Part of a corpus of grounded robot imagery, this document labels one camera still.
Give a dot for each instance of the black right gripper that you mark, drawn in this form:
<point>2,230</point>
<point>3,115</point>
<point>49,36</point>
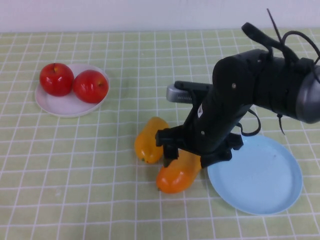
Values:
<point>212,130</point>

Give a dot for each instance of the orange mango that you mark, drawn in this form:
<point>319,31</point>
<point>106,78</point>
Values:
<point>177,177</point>

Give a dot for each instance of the yellow mango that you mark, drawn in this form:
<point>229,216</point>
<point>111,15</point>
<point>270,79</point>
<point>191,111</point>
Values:
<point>147,147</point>

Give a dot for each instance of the red apple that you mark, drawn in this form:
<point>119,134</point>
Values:
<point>91,86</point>
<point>56,80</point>

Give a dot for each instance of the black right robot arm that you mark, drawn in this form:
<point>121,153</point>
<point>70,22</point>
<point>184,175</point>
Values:
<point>275,82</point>

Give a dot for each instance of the light blue round plate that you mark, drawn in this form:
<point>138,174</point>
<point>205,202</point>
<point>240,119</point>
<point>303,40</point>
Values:
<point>257,180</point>

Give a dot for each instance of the white round plate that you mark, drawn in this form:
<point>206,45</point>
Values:
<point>60,107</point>

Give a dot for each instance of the black zip tie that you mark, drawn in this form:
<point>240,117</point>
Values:
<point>275,25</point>
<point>280,122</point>

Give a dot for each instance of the green checkered tablecloth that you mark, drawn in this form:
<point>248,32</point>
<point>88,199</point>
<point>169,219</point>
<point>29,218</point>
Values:
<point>125,62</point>

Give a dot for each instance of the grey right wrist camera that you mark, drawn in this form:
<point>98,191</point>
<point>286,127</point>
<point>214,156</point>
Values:
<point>178,96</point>

